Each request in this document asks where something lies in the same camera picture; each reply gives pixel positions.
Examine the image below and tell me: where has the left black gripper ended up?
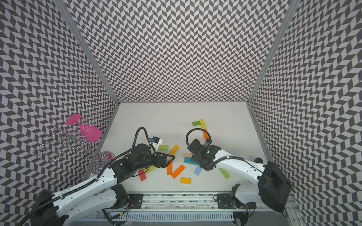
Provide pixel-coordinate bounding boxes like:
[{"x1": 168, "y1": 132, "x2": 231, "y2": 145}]
[{"x1": 135, "y1": 151, "x2": 175, "y2": 170}]

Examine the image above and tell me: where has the natural wood block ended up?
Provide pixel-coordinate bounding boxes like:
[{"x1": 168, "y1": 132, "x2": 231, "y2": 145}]
[{"x1": 183, "y1": 153, "x2": 193, "y2": 158}]

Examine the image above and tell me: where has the yellow block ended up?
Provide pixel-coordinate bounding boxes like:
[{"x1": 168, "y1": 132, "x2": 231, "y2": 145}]
[{"x1": 199, "y1": 119, "x2": 206, "y2": 130}]

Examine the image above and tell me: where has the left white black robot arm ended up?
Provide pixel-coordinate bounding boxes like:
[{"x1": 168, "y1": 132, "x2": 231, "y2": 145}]
[{"x1": 19, "y1": 136, "x2": 175, "y2": 226}]

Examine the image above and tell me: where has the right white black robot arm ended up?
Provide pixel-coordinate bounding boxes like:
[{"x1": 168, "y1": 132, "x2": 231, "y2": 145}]
[{"x1": 185, "y1": 128, "x2": 292, "y2": 213}]

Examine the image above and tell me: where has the orange vertical block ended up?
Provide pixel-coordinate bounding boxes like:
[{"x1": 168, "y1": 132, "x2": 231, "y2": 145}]
[{"x1": 167, "y1": 162, "x2": 173, "y2": 175}]

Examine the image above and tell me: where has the yellow-orange tilted block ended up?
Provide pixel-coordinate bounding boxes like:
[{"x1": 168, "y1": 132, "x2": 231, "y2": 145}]
[{"x1": 169, "y1": 145, "x2": 179, "y2": 155}]

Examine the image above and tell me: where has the orange diagonal block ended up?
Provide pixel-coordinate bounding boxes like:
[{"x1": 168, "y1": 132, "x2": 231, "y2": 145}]
[{"x1": 171, "y1": 165, "x2": 185, "y2": 179}]

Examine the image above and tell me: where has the light green small block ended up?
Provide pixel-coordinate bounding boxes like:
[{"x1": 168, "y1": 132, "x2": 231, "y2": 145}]
[{"x1": 158, "y1": 145, "x2": 169, "y2": 151}]

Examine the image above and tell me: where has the teal block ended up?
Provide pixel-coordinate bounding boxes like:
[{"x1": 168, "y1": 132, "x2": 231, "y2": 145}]
[{"x1": 184, "y1": 158, "x2": 198, "y2": 165}]

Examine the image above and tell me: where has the light blue small block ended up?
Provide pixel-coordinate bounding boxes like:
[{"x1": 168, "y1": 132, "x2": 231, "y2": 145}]
[{"x1": 194, "y1": 166, "x2": 202, "y2": 176}]

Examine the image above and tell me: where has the yellow-green long block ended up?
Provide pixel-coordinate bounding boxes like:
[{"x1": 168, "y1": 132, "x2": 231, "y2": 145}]
[{"x1": 145, "y1": 166, "x2": 155, "y2": 174}]

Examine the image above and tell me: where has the yellow-orange bottom block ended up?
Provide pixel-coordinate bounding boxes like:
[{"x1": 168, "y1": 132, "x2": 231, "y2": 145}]
[{"x1": 180, "y1": 177, "x2": 191, "y2": 185}]

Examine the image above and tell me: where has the green long block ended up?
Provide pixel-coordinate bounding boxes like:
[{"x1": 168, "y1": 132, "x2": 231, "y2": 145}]
[{"x1": 219, "y1": 168, "x2": 230, "y2": 179}]

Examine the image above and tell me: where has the red small block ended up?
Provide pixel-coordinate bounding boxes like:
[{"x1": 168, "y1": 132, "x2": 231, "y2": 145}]
[{"x1": 138, "y1": 169, "x2": 147, "y2": 181}]

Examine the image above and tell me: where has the small dark lidded jar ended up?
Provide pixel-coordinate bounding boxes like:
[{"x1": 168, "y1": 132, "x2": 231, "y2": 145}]
[{"x1": 254, "y1": 157, "x2": 264, "y2": 163}]

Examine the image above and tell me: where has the pink plastic wine glass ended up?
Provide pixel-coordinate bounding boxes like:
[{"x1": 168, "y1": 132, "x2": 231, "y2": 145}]
[{"x1": 66, "y1": 114, "x2": 102, "y2": 143}]

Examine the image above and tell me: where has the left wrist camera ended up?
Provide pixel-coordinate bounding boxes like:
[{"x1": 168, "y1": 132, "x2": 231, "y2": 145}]
[{"x1": 150, "y1": 137, "x2": 163, "y2": 150}]

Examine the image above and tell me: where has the aluminium mounting rail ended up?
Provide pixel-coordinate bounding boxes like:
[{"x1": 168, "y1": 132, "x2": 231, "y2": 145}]
[{"x1": 66, "y1": 192, "x2": 299, "y2": 212}]

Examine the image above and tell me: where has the silver wire glass rack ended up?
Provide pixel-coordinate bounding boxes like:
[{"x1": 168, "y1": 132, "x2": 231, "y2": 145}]
[{"x1": 33, "y1": 119, "x2": 100, "y2": 163}]

